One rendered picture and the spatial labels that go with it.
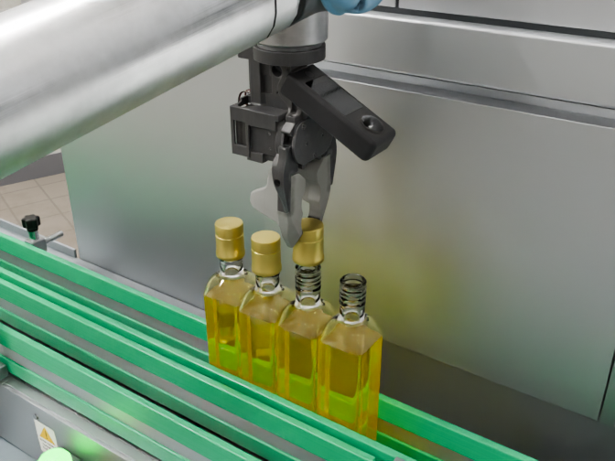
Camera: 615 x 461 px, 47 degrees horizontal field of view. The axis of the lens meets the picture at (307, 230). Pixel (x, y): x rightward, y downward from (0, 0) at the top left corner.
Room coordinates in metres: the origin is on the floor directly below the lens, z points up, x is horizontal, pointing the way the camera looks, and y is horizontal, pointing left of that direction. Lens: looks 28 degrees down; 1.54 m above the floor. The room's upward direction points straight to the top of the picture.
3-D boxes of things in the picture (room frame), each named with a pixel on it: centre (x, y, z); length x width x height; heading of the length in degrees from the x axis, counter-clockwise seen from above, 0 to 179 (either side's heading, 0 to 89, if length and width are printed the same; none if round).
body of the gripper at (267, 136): (0.70, 0.02, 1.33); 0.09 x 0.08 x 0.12; 56
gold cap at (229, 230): (0.75, 0.09, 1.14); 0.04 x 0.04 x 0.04
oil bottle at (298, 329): (0.68, 0.00, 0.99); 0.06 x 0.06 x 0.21; 56
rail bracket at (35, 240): (1.09, 0.46, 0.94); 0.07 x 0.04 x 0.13; 146
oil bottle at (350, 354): (0.65, -0.05, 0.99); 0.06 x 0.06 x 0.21; 55
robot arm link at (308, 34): (0.69, 0.02, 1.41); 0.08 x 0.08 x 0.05
